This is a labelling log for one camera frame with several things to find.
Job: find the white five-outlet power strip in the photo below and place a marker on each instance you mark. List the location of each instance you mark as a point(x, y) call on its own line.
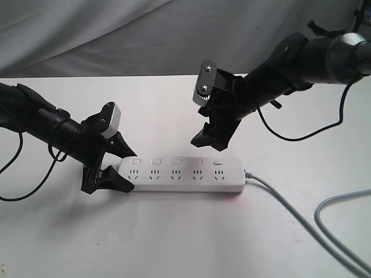
point(184, 174)

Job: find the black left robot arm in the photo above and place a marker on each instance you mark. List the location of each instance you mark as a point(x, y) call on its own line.
point(25, 111)

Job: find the grey backdrop cloth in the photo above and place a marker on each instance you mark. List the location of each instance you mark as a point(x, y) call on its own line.
point(137, 38)

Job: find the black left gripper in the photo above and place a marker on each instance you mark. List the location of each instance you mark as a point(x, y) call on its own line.
point(89, 147)

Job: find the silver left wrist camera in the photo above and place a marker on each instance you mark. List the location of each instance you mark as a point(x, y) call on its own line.
point(109, 120)

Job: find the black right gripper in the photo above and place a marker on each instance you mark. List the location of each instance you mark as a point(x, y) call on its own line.
point(232, 99)

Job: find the black tripod stand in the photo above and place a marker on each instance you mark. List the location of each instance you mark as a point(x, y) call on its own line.
point(359, 15)

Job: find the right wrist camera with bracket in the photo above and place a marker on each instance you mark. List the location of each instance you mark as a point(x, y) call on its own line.
point(205, 82)

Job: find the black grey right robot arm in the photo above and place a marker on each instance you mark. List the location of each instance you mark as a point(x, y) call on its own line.
point(295, 65)

